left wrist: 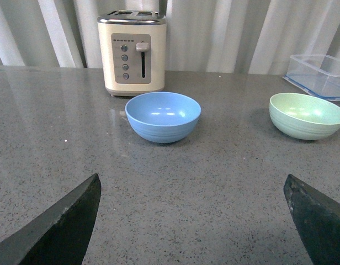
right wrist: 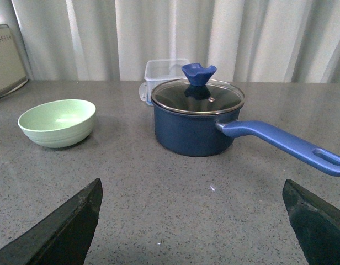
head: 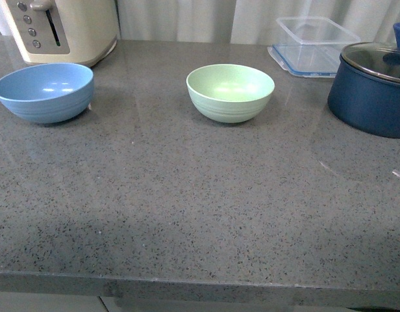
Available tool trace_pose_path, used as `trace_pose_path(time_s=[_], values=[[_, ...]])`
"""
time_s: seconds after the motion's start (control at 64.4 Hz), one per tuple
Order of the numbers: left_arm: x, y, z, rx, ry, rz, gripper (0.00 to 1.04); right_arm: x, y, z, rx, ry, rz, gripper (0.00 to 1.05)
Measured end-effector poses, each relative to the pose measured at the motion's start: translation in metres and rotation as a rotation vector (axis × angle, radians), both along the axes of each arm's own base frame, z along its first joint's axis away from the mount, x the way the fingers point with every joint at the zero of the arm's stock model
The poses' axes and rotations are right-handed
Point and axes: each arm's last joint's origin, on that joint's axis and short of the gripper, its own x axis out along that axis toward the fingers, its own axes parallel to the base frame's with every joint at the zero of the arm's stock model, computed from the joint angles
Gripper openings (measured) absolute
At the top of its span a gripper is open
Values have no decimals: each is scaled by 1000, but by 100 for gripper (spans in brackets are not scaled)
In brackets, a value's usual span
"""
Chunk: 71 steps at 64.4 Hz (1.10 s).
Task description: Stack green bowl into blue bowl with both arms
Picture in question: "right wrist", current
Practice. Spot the clear plastic food container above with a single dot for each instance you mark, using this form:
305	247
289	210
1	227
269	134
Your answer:
159	71

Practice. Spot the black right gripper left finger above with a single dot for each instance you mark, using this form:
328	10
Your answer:
64	236

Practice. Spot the glass lid blue knob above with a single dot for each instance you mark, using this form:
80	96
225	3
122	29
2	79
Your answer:
198	93

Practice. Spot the green bowl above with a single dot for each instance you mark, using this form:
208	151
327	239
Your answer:
60	123

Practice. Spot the dark blue saucepan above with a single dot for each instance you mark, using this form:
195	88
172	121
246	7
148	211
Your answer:
207	135

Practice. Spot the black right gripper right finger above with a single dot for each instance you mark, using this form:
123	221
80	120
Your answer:
316	224

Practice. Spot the cream toaster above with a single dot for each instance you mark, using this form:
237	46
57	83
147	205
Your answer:
12	71

